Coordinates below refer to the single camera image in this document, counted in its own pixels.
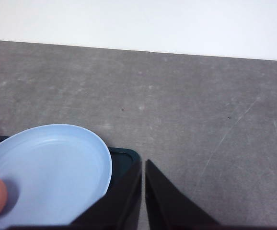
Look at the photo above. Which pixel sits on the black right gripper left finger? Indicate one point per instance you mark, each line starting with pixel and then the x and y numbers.
pixel 119 208

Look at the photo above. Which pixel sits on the light blue plate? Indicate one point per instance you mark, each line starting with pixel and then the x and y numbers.
pixel 53 174

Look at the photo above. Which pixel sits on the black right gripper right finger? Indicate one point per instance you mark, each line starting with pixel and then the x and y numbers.
pixel 168 208

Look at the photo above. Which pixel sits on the dark green tray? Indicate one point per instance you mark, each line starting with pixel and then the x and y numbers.
pixel 124 163

